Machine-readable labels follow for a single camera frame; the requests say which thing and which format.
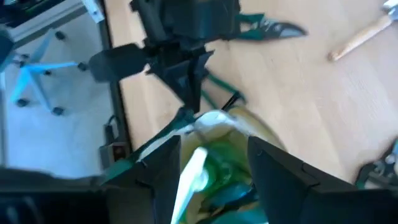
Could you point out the black power supply box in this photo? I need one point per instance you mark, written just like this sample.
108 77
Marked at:
112 152

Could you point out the grey desk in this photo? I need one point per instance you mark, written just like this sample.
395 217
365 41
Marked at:
46 18

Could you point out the white plastic stick tool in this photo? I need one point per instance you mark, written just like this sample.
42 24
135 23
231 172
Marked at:
189 180

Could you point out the cream canvas garden bag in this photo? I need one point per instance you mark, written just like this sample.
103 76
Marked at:
261 127

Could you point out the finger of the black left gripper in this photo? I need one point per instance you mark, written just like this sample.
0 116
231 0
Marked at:
177 74
200 67

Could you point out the black table frame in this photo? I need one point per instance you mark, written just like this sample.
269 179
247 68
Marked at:
115 93

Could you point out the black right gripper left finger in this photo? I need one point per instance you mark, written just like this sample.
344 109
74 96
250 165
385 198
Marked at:
155 186

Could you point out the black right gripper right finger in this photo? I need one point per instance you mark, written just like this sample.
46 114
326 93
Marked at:
295 193

